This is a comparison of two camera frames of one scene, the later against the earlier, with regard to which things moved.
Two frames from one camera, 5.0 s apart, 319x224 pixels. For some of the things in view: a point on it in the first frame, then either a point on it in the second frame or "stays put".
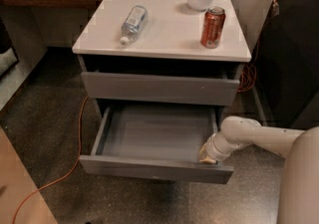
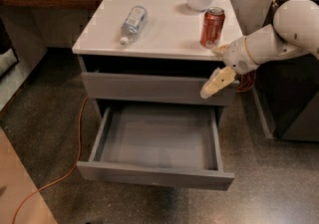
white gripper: [212, 148] to [237, 55]
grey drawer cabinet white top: [148, 45] stays put
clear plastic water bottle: [133, 23] stays put
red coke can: [212, 28] stays put
